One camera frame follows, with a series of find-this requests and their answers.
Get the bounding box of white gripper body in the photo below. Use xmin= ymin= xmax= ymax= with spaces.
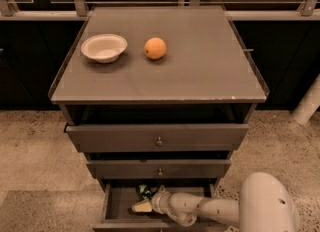
xmin=151 ymin=189 xmax=172 ymax=214

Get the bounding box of green soda can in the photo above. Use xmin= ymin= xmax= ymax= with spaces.
xmin=136 ymin=183 xmax=154 ymax=200

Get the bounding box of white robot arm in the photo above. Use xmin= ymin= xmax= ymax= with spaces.
xmin=132 ymin=172 xmax=301 ymax=232

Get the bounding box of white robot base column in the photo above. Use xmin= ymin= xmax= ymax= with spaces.
xmin=292 ymin=74 xmax=320 ymax=125

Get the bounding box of grey middle drawer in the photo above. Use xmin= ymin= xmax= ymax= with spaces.
xmin=87 ymin=159 xmax=231 ymax=179

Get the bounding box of grey drawer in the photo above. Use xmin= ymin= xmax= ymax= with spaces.
xmin=87 ymin=159 xmax=231 ymax=179
xmin=93 ymin=184 xmax=226 ymax=232
xmin=66 ymin=124 xmax=248 ymax=153

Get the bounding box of grey bottom drawer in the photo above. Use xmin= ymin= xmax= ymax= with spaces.
xmin=93 ymin=184 xmax=226 ymax=232

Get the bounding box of grey top drawer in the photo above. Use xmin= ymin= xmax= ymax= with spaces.
xmin=66 ymin=124 xmax=248 ymax=153

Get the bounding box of grey drawer cabinet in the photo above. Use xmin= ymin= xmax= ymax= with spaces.
xmin=48 ymin=5 xmax=270 ymax=232

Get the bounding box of orange fruit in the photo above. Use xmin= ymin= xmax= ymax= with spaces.
xmin=144 ymin=37 xmax=167 ymax=60

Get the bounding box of white paper bowl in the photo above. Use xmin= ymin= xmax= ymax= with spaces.
xmin=81 ymin=34 xmax=128 ymax=64

